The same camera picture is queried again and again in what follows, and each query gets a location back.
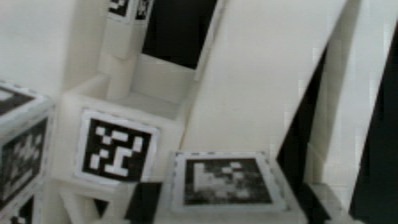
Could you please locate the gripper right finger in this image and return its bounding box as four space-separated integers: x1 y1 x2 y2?
295 182 363 224

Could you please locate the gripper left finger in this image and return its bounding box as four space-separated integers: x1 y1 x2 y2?
95 181 164 224

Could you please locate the white tagged cube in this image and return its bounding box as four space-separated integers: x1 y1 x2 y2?
0 80 54 217
155 151 310 224

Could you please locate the white chair back frame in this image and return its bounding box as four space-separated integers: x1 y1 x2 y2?
0 0 398 224

